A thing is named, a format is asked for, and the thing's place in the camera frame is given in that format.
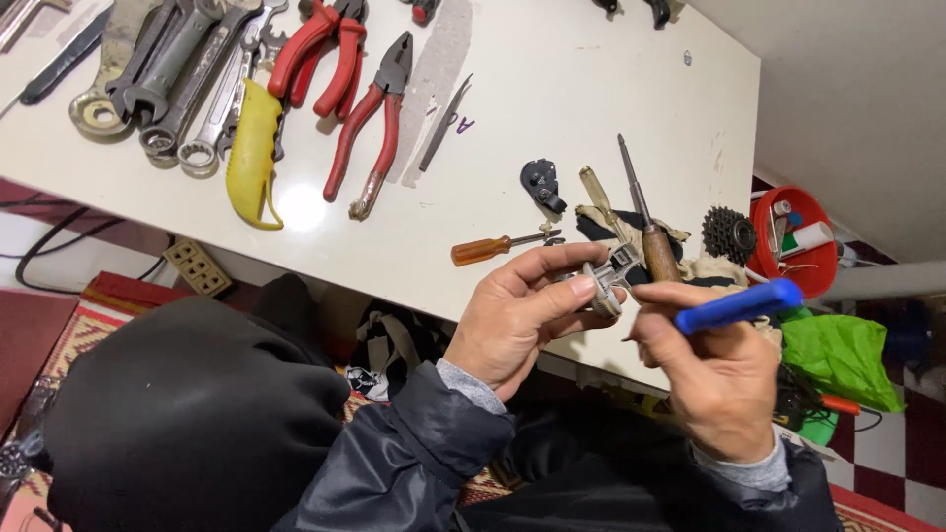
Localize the person's left hand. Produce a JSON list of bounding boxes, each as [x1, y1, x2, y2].
[[443, 242, 629, 404]]

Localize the person's right hand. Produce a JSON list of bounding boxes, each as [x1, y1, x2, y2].
[[624, 281, 784, 466]]

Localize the blue-handled screwdriver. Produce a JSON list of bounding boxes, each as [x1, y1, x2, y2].
[[673, 278, 805, 336]]

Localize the silver bicycle derailleur part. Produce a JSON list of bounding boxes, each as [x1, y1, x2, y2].
[[578, 242, 645, 320]]

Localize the black and white bag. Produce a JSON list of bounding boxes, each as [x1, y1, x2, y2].
[[344, 301, 450, 404]]

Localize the green plastic bag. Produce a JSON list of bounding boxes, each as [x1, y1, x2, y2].
[[779, 309, 906, 414]]

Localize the red plastic bucket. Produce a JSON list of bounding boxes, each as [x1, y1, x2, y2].
[[747, 186, 840, 300]]

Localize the bicycle cassette sprocket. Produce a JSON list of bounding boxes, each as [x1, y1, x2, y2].
[[701, 205, 758, 267]]

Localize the black plastic derailleur part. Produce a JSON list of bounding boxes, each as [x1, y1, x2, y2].
[[519, 159, 569, 216]]

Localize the dirty work cloth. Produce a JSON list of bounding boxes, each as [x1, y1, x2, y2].
[[574, 204, 749, 291]]

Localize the white tube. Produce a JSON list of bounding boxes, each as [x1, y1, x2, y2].
[[779, 221, 835, 260]]

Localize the thin metal file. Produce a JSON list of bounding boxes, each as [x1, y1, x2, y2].
[[418, 72, 474, 173]]

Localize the beige power strip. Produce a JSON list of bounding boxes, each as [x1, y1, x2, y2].
[[162, 237, 235, 299]]

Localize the person's black trouser leg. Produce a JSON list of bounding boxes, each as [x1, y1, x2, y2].
[[42, 296, 351, 532]]

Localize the red knob tool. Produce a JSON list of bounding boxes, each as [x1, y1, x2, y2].
[[403, 0, 442, 26]]

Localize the chrome combination wrench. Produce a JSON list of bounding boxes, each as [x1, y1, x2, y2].
[[177, 0, 291, 177]]

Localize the small thin wrench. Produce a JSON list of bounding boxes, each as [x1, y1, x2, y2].
[[217, 25, 291, 162]]

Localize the grey combination wrench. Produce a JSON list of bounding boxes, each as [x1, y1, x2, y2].
[[138, 0, 264, 158]]

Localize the red patterned rug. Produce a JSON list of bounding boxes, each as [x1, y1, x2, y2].
[[0, 270, 946, 532]]

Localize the dark open-end wrench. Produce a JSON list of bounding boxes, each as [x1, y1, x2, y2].
[[105, 0, 224, 124]]

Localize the black flat blade tool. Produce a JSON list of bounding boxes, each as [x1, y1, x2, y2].
[[18, 6, 113, 106]]

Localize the metal bar tool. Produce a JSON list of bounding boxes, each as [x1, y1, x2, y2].
[[0, 0, 73, 54]]

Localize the orange-handled screwdriver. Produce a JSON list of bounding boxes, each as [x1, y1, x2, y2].
[[451, 231, 565, 267]]

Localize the orange-handled tool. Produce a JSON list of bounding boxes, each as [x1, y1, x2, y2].
[[819, 393, 863, 417]]

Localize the wooden-handled screwdriver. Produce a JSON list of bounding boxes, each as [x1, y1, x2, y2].
[[617, 133, 683, 285]]

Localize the clear yellow-handled screwdriver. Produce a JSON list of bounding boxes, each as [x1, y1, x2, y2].
[[578, 166, 629, 239]]

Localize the red-handled combination pliers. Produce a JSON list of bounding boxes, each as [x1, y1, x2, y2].
[[323, 31, 415, 222]]

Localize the yellow plastic tool handle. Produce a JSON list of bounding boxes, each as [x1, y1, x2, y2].
[[225, 77, 285, 231]]

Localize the large red-handled cutters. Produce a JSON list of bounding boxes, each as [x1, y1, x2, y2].
[[267, 0, 369, 121]]

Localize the black tool handles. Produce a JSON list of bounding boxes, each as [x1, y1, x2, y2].
[[591, 0, 672, 31]]

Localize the black cable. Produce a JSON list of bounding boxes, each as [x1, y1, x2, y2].
[[0, 194, 177, 294]]

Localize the large rusty ring spanner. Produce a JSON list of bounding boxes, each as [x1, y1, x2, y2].
[[68, 0, 162, 138]]

